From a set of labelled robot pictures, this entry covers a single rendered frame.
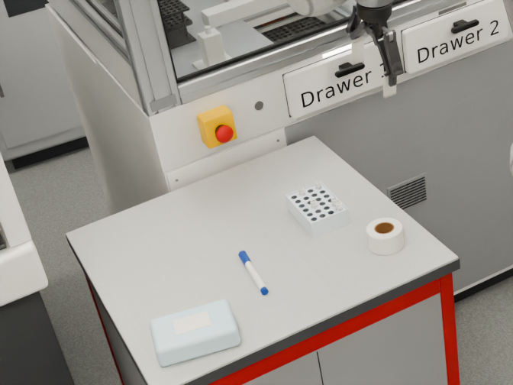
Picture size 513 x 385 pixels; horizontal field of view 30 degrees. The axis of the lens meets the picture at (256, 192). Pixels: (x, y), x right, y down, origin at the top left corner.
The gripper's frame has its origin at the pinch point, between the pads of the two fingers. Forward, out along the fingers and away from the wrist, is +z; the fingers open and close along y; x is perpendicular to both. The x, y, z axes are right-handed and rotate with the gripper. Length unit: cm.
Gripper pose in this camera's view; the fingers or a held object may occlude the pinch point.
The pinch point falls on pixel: (373, 75)
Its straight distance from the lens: 218.2
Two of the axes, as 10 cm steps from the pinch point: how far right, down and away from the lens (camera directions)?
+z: 0.8, 7.1, 7.0
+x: -8.9, 3.6, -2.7
